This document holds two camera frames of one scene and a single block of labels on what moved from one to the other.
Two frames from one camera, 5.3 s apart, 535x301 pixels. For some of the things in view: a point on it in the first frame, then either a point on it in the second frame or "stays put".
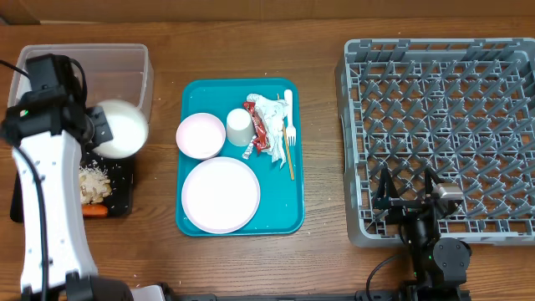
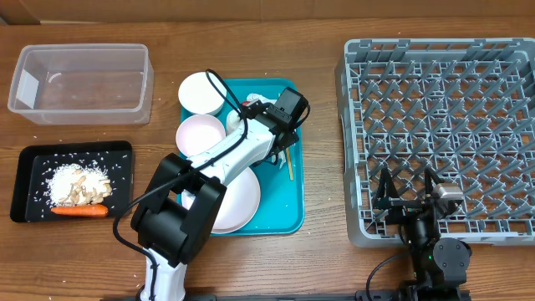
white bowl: [129, 128] to [197, 95]
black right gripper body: [404, 207] stays put
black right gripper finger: [430, 174] stays put
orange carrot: [94, 211] stays put
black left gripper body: [100, 131] to [293, 135]
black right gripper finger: [386, 189] stays put
